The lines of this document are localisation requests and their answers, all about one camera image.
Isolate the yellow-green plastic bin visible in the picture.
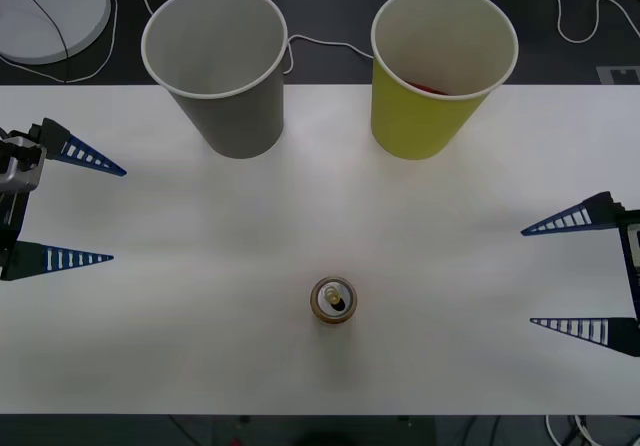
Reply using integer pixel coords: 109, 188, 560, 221
370, 0, 520, 161

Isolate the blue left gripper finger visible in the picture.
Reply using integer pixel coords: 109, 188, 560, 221
0, 240, 116, 283
29, 117, 128, 178

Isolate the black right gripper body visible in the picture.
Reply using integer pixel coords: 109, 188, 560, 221
618, 209, 640, 322

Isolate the white looped cable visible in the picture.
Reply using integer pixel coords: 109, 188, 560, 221
546, 0, 640, 45

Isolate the black cable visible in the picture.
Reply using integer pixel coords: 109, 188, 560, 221
10, 0, 72, 85

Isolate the round white disc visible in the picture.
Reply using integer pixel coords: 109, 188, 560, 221
0, 0, 113, 65

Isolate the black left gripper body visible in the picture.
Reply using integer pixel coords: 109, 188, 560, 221
0, 191, 27, 270

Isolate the white power strip cable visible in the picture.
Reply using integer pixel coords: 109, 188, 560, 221
130, 0, 375, 75

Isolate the white cable bundle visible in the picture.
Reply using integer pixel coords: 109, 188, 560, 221
543, 414, 604, 446

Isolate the thin white cable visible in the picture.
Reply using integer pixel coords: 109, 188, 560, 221
0, 0, 120, 85

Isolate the gold and red drink can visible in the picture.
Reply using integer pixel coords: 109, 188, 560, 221
309, 276, 359, 327

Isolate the grey plastic bin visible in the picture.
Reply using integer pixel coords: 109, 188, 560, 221
140, 0, 290, 160

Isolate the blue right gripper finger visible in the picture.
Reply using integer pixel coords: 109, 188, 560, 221
529, 316, 640, 358
520, 190, 627, 238

